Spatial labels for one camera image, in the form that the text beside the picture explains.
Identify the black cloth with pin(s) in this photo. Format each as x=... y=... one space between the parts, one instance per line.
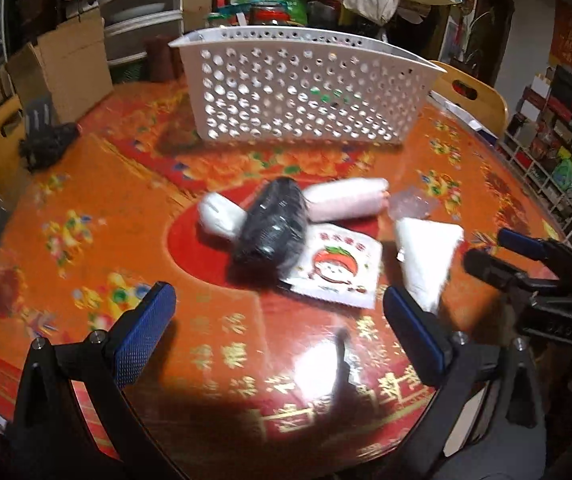
x=271 y=230

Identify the grey plastic drawer unit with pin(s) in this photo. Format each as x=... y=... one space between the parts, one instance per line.
x=138 y=10

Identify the dark crumpled cloth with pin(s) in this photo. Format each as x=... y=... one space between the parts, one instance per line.
x=46 y=147

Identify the pink towel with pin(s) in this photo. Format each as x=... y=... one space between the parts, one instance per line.
x=348 y=200

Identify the large cardboard box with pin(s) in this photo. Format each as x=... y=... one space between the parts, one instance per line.
x=66 y=70

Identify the clear crumpled plastic wrapper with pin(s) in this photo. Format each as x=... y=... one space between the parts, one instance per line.
x=410 y=205

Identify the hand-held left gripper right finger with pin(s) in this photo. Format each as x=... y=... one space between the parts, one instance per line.
x=414 y=330

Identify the white perforated plastic basket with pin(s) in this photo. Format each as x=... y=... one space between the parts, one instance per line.
x=298 y=92

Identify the shelf of colourful boxes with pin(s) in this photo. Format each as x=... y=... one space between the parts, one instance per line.
x=560 y=150

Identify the white packet with tomato print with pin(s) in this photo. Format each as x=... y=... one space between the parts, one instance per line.
x=341 y=270

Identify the small cardboard box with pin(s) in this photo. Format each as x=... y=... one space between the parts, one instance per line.
x=197 y=7

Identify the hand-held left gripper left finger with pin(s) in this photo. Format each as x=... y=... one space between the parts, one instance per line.
x=147 y=330

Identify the glass jar with red lid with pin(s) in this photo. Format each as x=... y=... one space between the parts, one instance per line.
x=268 y=15

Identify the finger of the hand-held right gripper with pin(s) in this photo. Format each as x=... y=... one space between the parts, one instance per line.
x=520 y=242
x=490 y=267

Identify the red wall hanging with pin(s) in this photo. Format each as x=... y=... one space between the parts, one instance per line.
x=569 y=35

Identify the dark red cylinder container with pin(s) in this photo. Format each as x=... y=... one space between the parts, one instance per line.
x=162 y=57

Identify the white paper sheets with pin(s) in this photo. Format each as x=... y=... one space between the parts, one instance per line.
x=465 y=115

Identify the white cloth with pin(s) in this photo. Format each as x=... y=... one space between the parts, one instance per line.
x=218 y=215

